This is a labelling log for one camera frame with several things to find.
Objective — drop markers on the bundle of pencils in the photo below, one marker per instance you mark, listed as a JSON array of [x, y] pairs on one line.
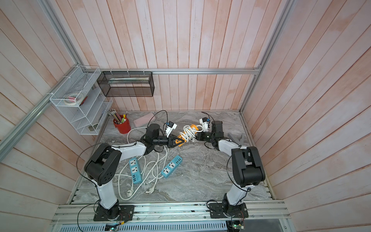
[[118, 119]]

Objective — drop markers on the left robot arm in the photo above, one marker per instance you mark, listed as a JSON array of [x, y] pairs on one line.
[[102, 165]]

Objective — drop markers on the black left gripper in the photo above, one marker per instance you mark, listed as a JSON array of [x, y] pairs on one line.
[[171, 139]]

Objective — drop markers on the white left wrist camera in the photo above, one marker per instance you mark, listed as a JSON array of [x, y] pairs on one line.
[[170, 126]]

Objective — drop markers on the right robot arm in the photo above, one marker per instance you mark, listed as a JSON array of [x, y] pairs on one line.
[[247, 167]]

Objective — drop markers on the blue power strip right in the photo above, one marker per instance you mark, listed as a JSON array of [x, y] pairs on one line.
[[171, 166]]

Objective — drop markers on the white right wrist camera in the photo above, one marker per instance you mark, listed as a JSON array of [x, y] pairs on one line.
[[204, 122]]

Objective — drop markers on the red metal pencil bucket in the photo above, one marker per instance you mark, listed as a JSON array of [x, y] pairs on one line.
[[123, 127]]

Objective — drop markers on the tape roll on shelf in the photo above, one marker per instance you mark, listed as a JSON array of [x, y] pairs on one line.
[[73, 99]]

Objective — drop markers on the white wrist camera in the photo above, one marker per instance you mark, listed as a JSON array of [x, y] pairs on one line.
[[204, 122], [170, 126]]

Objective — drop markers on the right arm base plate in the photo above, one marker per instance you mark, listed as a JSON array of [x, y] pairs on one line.
[[224, 210]]

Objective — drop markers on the grey plastic stand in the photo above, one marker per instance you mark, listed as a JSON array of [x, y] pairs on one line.
[[238, 139]]

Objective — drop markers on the blue power strip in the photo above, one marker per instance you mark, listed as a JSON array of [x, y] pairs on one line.
[[135, 171], [171, 166]]

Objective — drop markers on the white wire mesh shelf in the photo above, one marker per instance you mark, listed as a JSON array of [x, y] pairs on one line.
[[88, 117]]

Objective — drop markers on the black mesh wall basket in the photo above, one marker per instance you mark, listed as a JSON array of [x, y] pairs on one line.
[[126, 83]]

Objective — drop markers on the blue power strip left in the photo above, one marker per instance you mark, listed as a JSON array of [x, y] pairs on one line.
[[135, 171]]

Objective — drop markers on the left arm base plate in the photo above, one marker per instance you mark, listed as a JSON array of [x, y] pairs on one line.
[[121, 213]]

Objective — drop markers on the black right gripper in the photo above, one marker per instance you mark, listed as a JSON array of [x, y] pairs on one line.
[[200, 137]]

